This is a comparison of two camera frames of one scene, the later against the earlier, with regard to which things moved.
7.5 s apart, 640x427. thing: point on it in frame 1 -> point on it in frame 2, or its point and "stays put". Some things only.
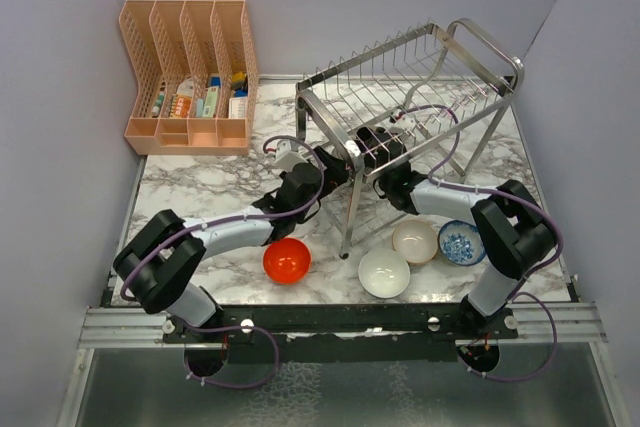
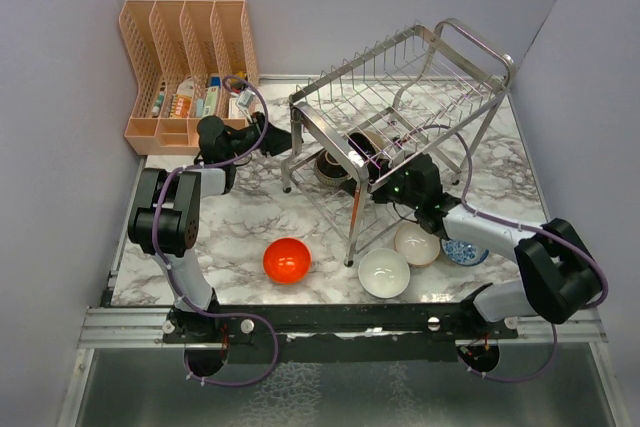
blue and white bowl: [460, 243] stays put
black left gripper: [334, 170] -> [275, 140]
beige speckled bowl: [416, 240] stays put
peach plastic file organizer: [197, 73] stays put
